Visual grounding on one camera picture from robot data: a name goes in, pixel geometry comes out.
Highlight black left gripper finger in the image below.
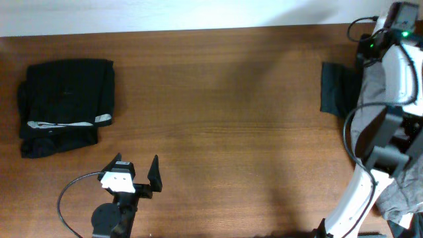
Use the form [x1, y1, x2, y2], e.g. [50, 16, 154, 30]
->
[101, 153, 122, 173]
[147, 155, 163, 192]

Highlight grey cargo shorts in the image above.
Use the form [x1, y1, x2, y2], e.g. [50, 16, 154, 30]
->
[349, 63, 422, 229]

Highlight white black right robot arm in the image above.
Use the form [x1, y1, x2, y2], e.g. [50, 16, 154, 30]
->
[313, 1, 422, 237]

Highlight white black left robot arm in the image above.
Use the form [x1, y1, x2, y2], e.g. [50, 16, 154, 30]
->
[91, 154, 163, 238]

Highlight folded black garment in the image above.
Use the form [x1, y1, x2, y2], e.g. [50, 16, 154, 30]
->
[17, 59, 115, 159]

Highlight dark teal printed t-shirt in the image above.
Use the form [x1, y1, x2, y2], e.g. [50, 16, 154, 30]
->
[320, 62, 362, 118]

